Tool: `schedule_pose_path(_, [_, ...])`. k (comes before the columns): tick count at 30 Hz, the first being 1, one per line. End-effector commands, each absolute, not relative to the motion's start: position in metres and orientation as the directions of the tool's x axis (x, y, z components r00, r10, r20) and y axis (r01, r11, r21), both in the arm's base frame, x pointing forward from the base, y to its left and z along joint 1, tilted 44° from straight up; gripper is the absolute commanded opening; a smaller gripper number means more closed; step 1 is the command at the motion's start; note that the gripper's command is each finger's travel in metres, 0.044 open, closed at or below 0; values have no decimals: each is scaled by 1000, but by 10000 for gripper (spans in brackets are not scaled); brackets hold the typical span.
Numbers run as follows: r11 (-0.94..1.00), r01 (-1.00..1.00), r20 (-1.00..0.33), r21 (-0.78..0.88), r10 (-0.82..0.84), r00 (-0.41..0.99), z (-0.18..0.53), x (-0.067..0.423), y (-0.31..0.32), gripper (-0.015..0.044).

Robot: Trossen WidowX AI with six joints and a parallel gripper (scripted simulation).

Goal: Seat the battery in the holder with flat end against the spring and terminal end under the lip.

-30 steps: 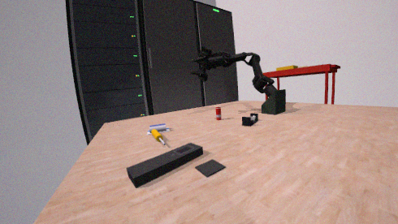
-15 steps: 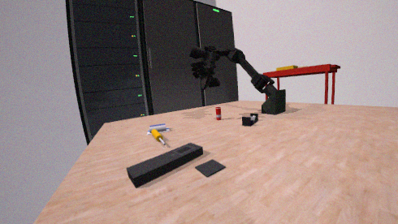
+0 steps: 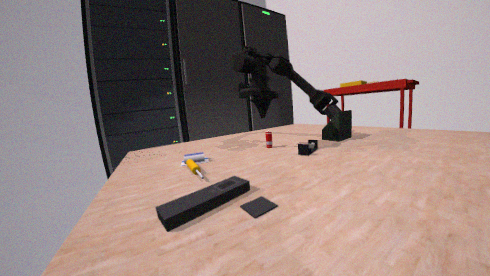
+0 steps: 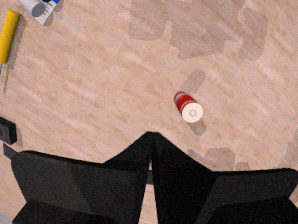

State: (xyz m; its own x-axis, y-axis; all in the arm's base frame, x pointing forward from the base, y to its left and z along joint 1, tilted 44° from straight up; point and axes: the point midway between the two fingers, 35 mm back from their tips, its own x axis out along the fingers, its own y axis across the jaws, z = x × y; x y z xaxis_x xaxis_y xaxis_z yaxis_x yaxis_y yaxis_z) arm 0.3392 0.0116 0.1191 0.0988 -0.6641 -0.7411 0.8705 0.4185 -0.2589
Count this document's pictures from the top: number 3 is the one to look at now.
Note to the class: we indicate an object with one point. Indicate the red battery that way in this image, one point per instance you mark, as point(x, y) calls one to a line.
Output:
point(269, 143)

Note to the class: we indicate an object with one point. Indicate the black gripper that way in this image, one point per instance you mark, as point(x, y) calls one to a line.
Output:
point(262, 95)

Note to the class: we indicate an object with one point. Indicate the yellow screwdriver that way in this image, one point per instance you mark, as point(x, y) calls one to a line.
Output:
point(195, 169)

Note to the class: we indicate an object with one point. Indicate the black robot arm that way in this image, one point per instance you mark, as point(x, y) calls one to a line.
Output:
point(253, 62)

